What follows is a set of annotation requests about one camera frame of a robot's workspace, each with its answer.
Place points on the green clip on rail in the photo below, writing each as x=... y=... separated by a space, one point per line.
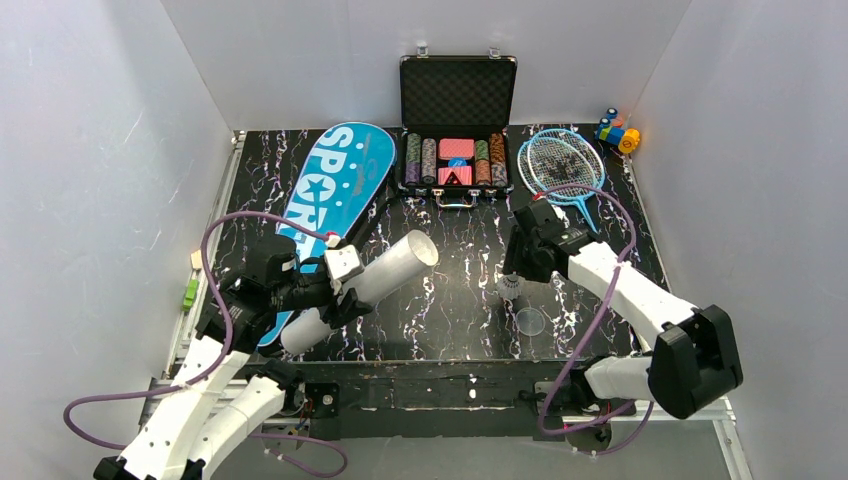
x=190 y=295

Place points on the colourful toy block train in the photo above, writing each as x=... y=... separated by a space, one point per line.
x=611 y=130

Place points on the blue racket cover bag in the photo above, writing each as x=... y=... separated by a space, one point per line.
x=339 y=179

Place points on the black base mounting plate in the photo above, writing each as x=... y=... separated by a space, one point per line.
x=426 y=399

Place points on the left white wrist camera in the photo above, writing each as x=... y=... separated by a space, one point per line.
x=343 y=262

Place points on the black poker chip case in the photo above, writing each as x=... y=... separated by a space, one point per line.
x=455 y=111

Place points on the white shuttlecock tube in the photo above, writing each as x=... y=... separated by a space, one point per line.
x=407 y=259

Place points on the clear plastic tube lid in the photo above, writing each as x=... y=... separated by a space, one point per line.
x=530 y=322

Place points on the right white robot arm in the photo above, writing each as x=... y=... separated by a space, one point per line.
x=693 y=356

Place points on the white shuttlecock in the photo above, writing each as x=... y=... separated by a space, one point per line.
x=510 y=287

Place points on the blue badminton racket upper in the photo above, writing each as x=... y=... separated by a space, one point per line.
x=555 y=177

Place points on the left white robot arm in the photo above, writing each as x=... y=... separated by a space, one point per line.
x=185 y=438

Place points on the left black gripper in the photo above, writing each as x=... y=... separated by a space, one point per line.
x=337 y=302

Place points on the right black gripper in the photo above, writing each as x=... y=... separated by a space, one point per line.
x=521 y=256

